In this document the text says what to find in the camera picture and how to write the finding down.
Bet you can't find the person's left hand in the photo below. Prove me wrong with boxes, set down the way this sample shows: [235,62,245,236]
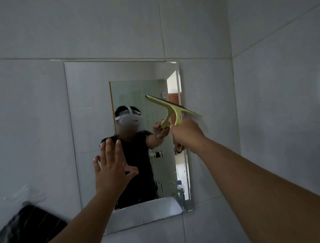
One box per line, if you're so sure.
[93,138,139,198]

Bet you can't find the person's right forearm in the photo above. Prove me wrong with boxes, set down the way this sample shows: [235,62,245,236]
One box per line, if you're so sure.
[197,138,320,243]

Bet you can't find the black checked cloth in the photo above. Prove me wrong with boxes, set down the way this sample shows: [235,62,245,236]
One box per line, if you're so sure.
[0,201,68,243]

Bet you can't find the yellow squeegee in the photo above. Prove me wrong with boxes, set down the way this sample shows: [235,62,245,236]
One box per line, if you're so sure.
[146,94,202,155]

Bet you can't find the clear adhesive wall hook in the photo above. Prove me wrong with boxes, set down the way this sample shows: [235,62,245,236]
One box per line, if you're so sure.
[4,184,47,207]

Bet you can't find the frameless wall mirror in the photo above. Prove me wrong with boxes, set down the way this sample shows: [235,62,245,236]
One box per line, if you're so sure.
[64,61,193,236]

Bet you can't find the person's left forearm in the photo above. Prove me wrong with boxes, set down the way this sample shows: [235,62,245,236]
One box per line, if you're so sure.
[49,190,120,243]

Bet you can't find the person's right hand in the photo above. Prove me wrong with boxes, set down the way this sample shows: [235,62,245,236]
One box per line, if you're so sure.
[170,118,208,155]

